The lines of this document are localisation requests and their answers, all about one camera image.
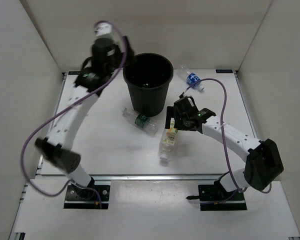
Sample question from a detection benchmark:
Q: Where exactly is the clear bottle orange label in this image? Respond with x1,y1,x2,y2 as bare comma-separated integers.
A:
159,118,178,162

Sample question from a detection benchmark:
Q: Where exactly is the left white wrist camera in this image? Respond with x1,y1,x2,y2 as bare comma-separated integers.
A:
93,22,113,38

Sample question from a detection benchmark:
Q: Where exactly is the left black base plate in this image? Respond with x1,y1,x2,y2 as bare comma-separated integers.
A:
63,181,111,210

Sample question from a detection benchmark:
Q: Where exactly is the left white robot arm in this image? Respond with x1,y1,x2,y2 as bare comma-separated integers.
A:
35,35,136,200

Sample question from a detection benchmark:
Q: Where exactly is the black plastic waste bin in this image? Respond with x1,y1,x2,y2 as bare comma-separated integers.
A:
123,53,174,117

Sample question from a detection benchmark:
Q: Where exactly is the left blue table sticker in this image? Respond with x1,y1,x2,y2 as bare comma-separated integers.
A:
67,71,81,75

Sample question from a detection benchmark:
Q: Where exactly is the right blue table sticker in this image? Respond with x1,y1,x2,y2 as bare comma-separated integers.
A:
215,69,233,74

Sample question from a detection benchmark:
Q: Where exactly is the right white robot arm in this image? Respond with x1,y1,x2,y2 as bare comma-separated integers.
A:
165,96,284,200

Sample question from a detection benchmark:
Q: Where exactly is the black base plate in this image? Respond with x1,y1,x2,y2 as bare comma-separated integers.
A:
63,181,111,210
186,184,248,211

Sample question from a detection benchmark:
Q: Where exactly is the blue table sticker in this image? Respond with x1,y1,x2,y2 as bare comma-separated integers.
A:
215,69,233,74
67,71,81,75

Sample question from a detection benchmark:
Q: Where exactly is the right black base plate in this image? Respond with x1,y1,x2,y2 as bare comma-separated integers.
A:
186,184,248,211

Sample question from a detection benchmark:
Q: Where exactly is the clear bottle blue label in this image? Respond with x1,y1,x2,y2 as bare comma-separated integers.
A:
177,65,204,92

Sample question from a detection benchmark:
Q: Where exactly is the clear bottle green label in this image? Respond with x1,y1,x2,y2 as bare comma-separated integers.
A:
122,107,158,136

